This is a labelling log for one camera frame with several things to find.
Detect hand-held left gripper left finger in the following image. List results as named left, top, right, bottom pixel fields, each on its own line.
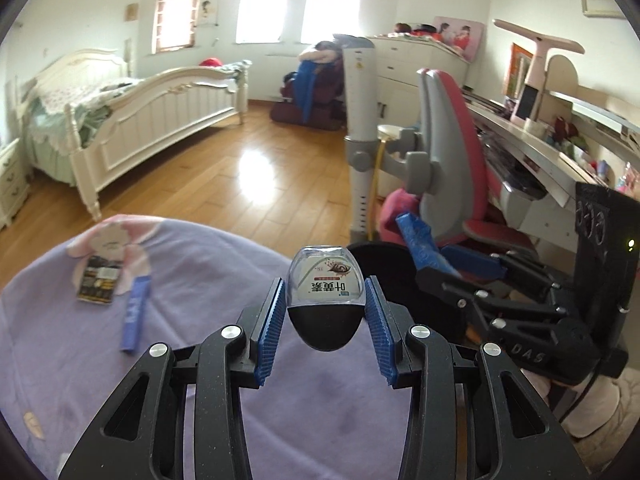
left=59, top=276, right=288, bottom=480

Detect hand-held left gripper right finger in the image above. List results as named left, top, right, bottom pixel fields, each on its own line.
left=364, top=275, right=591, bottom=480

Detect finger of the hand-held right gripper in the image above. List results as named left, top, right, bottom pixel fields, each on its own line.
left=441, top=246, right=557, bottom=302
left=415, top=265, right=572, bottom=332

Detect clear bottle black cap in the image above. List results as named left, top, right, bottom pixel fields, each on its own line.
left=286, top=246, right=367, bottom=352

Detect person's right forearm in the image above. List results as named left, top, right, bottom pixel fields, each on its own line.
left=550, top=372, right=640, bottom=440

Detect purple blanket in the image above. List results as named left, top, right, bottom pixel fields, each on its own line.
left=0, top=214, right=566, bottom=480

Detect grey study desk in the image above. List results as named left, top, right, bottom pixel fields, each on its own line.
left=465, top=92, right=640, bottom=257

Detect blue stick packet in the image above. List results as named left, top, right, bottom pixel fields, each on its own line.
left=120, top=276, right=152, bottom=352

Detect red and grey chair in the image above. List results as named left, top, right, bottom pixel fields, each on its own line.
left=385, top=67, right=540, bottom=262

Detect dark red plush toy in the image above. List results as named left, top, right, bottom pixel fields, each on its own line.
left=552, top=116, right=582, bottom=149

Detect small black board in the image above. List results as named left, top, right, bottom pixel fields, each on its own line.
left=515, top=85, right=539, bottom=121

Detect beige desk shelf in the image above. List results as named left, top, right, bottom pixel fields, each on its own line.
left=542, top=54, right=640, bottom=147

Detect black and gold packet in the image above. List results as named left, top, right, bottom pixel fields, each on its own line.
left=76, top=255, right=123, bottom=306

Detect orange picture book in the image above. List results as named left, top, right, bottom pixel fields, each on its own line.
left=505, top=42, right=536, bottom=99

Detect white desk lamp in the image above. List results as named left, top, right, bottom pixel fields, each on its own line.
left=492, top=19, right=586, bottom=124

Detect grey adjustable desk leg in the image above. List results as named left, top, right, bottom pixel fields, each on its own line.
left=332, top=34, right=383, bottom=242

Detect white dresser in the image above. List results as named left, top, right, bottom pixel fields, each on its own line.
left=367, top=35, right=472, bottom=127

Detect dark red armchair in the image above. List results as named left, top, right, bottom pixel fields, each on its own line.
left=270, top=40, right=348, bottom=132

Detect framed photo print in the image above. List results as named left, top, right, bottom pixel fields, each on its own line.
left=434, top=16, right=486, bottom=60

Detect white wooden bed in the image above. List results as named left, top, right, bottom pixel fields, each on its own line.
left=27, top=49, right=249, bottom=222

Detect red soft items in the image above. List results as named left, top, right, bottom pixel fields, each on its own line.
left=392, top=22, right=442, bottom=42

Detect blue cloth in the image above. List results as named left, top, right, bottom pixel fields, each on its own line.
left=292, top=50, right=322, bottom=126

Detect pale green cloth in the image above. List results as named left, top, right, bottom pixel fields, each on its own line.
left=220, top=60, right=254, bottom=94

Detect bright window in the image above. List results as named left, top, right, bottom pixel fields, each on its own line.
left=235, top=0, right=292, bottom=45
left=300, top=0, right=364, bottom=43

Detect white nightstand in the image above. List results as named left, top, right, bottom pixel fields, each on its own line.
left=0, top=139, right=32, bottom=231

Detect green bedding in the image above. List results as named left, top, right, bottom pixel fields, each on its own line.
left=25, top=79, right=132, bottom=186

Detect window with brick view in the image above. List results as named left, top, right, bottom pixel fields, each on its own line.
left=152, top=0, right=204, bottom=55

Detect black cable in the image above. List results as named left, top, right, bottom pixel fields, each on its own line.
left=552, top=370, right=601, bottom=423

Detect yellow strap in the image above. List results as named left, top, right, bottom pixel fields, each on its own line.
left=369, top=139, right=390, bottom=241

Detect wall calendar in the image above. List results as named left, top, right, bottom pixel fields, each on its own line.
left=197, top=0, right=221, bottom=27

